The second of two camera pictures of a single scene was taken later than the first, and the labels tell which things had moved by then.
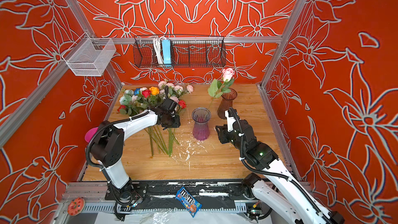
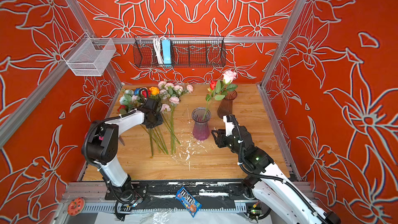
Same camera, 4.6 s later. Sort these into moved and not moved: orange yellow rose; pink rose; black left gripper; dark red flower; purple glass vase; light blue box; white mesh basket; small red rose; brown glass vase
Moved: small red rose; black left gripper; pink rose
Not moved: orange yellow rose; white mesh basket; purple glass vase; dark red flower; light blue box; brown glass vase
